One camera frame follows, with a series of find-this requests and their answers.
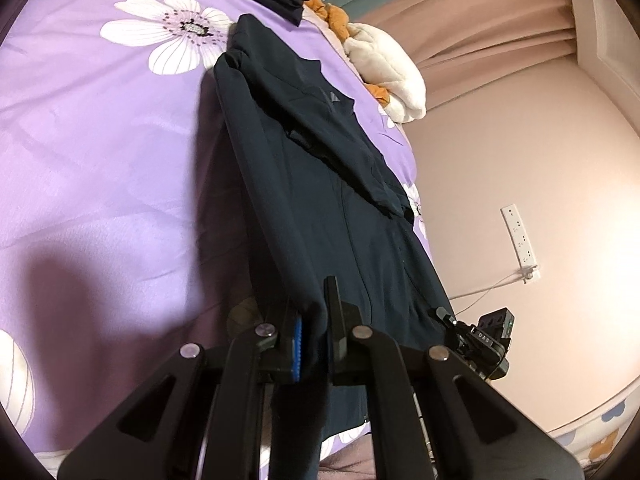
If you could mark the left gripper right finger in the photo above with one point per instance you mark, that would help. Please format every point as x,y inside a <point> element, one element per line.
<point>431,415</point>

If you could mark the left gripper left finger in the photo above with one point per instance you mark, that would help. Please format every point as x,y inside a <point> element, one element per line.
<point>198,414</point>

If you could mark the dark navy jacket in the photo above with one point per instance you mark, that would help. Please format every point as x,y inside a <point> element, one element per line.
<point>326,204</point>

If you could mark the purple floral bed sheet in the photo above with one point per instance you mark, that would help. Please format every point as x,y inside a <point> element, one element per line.
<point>122,229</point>

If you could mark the white plush duck toy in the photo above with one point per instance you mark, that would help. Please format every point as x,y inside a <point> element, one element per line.
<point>377,59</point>

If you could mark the pink curtain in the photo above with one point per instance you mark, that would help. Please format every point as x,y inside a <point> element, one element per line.
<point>461,45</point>

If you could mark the white wall power strip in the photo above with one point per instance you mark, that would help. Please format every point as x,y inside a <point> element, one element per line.
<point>521,243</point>

